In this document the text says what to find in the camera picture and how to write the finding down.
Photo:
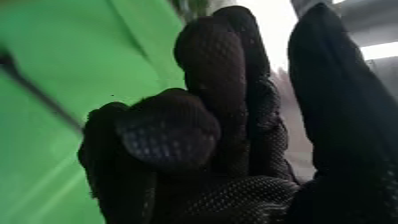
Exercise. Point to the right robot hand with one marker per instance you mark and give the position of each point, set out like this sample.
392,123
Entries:
207,140

